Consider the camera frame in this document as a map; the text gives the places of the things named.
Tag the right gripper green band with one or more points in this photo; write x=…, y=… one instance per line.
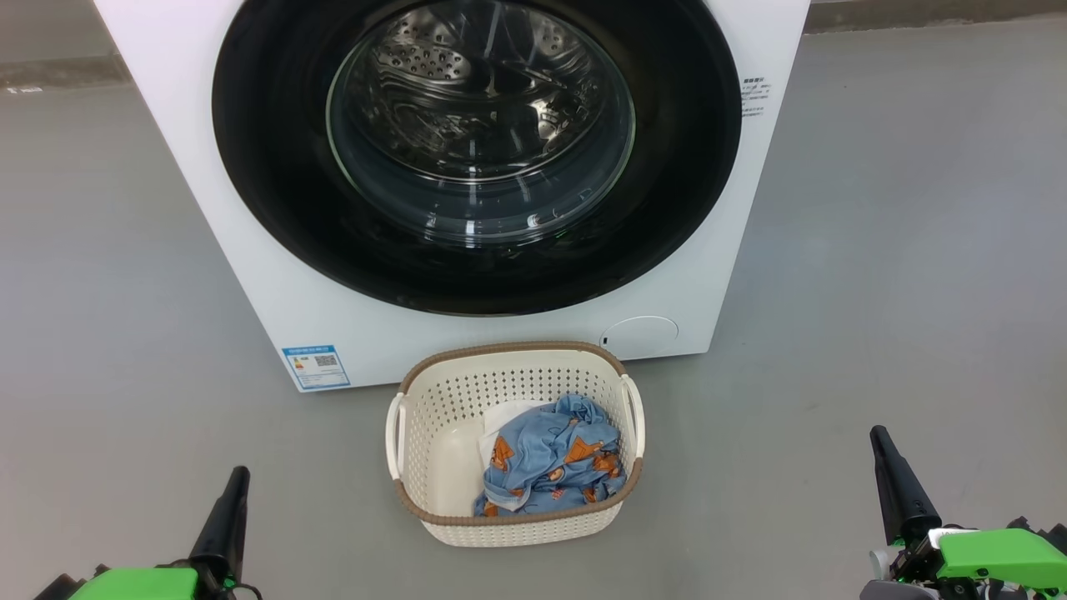
x=992, y=554

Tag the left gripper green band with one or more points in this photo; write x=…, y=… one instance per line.
x=133, y=583

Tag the white garment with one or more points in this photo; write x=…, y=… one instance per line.
x=504, y=421

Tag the blue garment with orange print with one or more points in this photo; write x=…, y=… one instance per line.
x=542, y=458

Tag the black round glass washer door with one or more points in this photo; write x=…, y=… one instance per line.
x=275, y=167

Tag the white front-load washing machine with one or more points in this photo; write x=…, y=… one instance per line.
x=208, y=250

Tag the stainless steel washing machine drum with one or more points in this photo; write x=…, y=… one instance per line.
x=475, y=108

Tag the blue energy label sticker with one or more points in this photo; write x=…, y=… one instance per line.
x=315, y=367

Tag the cream perforated laundry basket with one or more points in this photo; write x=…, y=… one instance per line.
x=433, y=467

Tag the round white filter cover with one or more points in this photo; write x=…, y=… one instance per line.
x=640, y=337

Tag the printed text warning label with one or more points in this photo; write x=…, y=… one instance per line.
x=755, y=97

